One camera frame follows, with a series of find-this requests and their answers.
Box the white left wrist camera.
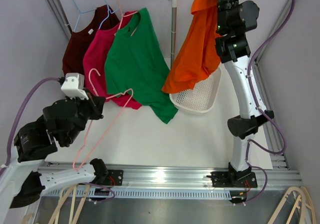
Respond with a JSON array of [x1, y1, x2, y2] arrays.
[[60, 73, 89, 100]]

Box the beige wooden hangers left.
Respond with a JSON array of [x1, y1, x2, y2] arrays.
[[22, 179, 91, 224]]

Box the beige wooden hangers right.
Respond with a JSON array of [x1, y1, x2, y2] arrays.
[[268, 186, 317, 224]]

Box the pink hanger of orange shirt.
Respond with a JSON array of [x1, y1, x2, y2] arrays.
[[72, 68, 135, 172]]

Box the aluminium mounting rail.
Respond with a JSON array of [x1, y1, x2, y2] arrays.
[[39, 163, 303, 200]]

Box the pink hanger of green shirt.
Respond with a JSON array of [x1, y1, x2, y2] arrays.
[[113, 0, 138, 36]]

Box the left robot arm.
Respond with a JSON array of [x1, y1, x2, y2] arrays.
[[0, 95, 108, 209]]

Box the blue hanger of pink shirt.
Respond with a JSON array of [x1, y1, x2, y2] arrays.
[[98, 0, 120, 30]]

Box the beige wooden hangers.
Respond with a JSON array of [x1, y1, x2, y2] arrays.
[[22, 179, 91, 224], [268, 186, 317, 224]]

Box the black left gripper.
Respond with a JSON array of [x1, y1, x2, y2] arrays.
[[65, 88, 107, 145]]

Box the maroon t shirt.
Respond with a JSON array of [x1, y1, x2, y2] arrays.
[[62, 5, 107, 75]]

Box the white perforated plastic basket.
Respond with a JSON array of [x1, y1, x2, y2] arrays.
[[169, 68, 222, 115]]

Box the green t shirt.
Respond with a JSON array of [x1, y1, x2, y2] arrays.
[[104, 8, 178, 124]]

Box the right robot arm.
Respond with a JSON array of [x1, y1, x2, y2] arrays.
[[210, 0, 274, 187]]

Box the orange t shirt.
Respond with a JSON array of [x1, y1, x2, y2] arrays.
[[162, 0, 221, 94]]

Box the pink magenta t shirt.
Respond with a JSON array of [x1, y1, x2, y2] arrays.
[[83, 24, 141, 110]]

